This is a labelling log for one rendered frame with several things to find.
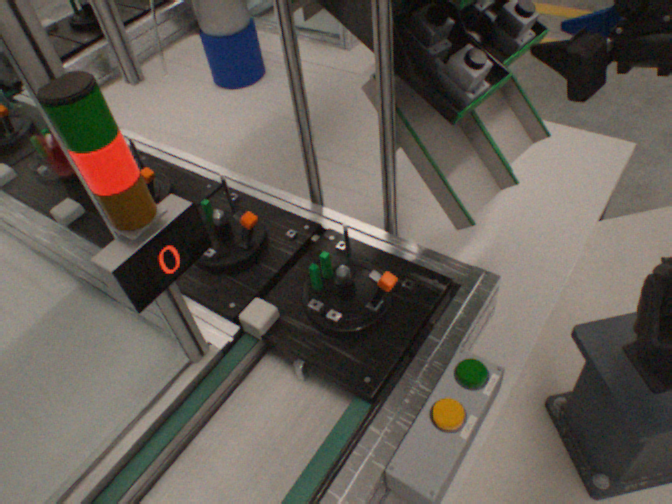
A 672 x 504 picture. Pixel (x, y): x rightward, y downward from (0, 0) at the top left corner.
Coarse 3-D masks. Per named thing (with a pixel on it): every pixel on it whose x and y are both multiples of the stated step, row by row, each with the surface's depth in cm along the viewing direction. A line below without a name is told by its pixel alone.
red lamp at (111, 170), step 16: (112, 144) 49; (80, 160) 49; (96, 160) 49; (112, 160) 50; (128, 160) 51; (96, 176) 50; (112, 176) 51; (128, 176) 52; (96, 192) 52; (112, 192) 52
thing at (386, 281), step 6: (372, 276) 73; (378, 276) 73; (384, 276) 72; (390, 276) 72; (378, 282) 72; (384, 282) 72; (390, 282) 72; (378, 288) 74; (384, 288) 72; (390, 288) 72; (378, 294) 75; (384, 294) 75; (372, 300) 77; (378, 300) 76
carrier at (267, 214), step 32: (224, 192) 104; (224, 224) 90; (256, 224) 94; (288, 224) 96; (320, 224) 95; (224, 256) 90; (256, 256) 91; (288, 256) 91; (192, 288) 88; (224, 288) 87; (256, 288) 87
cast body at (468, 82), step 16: (464, 48) 72; (432, 64) 76; (448, 64) 72; (464, 64) 71; (480, 64) 70; (448, 80) 74; (464, 80) 72; (480, 80) 73; (448, 96) 75; (464, 96) 73
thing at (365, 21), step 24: (336, 0) 76; (360, 0) 73; (408, 0) 83; (432, 0) 80; (360, 24) 76; (456, 24) 79; (456, 48) 81; (480, 48) 79; (408, 72) 74; (504, 72) 78; (432, 96) 74; (480, 96) 75; (456, 120) 73
